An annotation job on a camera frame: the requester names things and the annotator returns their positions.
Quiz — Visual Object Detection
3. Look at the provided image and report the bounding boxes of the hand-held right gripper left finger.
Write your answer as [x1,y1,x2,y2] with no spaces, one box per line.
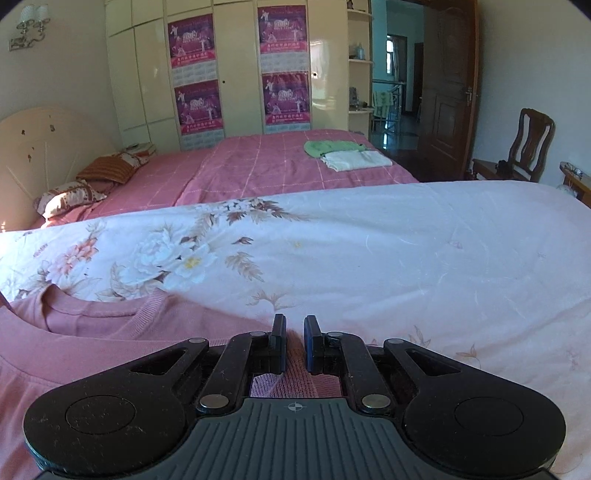
[131,314,287,414]

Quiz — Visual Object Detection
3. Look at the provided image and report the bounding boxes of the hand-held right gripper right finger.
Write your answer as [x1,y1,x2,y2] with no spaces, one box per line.
[302,315,462,414]

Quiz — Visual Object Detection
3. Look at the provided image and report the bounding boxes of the pink sweater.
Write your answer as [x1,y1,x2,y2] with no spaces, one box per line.
[0,284,345,480]

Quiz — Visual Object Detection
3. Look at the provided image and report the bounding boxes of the white floral bed sheet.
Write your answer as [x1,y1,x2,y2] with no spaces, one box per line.
[0,181,591,480]

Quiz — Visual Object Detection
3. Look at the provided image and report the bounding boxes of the pink checked bed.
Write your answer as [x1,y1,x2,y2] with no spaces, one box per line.
[30,128,421,230]

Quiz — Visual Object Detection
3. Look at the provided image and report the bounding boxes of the white folded cloth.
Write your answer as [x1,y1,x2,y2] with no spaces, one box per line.
[320,150,393,173]

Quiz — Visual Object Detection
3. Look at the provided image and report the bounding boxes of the green folded cloth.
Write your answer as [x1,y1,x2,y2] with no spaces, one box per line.
[303,140,366,159]

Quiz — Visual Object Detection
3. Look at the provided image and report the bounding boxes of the small floral pillow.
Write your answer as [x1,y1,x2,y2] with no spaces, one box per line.
[121,143,156,165]

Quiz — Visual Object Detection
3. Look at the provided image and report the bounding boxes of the brown striped pillow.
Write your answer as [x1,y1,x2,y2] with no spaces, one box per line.
[76,154,140,186]

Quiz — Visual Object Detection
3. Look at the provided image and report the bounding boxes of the green hanging towel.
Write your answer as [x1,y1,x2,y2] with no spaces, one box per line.
[373,90,393,121]

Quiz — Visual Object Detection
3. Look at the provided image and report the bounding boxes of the floral patterned pillow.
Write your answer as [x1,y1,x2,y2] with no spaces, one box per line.
[33,180,108,219]

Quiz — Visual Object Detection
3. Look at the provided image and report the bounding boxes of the cream wardrobe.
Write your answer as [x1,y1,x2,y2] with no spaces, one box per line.
[104,0,376,153]

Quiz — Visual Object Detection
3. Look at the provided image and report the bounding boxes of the brown wooden door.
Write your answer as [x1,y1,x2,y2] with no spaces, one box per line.
[417,4,481,182]

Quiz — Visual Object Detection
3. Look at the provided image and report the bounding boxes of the dark wooden chair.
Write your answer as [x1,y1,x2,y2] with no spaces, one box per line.
[471,108,556,184]

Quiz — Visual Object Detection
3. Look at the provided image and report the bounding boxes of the cream rounded headboard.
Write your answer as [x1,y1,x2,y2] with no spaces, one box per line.
[0,107,122,232]

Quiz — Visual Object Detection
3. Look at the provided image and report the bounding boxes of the wooden cabinet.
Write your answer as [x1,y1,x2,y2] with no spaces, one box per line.
[558,161,591,209]

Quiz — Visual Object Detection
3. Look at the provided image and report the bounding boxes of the purple wall poster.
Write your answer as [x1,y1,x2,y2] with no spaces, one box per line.
[262,71,312,134]
[174,79,227,151]
[166,13,219,86]
[257,4,309,75]

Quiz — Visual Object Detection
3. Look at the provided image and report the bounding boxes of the wall lamp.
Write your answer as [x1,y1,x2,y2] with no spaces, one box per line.
[9,4,51,52]

